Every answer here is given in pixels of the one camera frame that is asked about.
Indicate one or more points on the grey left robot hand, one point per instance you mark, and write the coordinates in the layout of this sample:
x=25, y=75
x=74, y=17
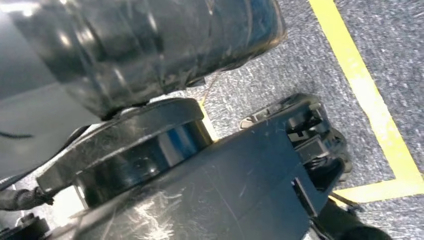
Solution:
x=149, y=49

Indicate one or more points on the round black lidar housing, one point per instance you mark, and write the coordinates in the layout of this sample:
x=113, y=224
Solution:
x=132, y=126

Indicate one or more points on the black base caster wheel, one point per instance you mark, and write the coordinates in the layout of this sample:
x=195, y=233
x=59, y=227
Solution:
x=318, y=149

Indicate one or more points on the yellow floor tape square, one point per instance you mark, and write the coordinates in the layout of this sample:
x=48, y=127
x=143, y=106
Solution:
x=364, y=86

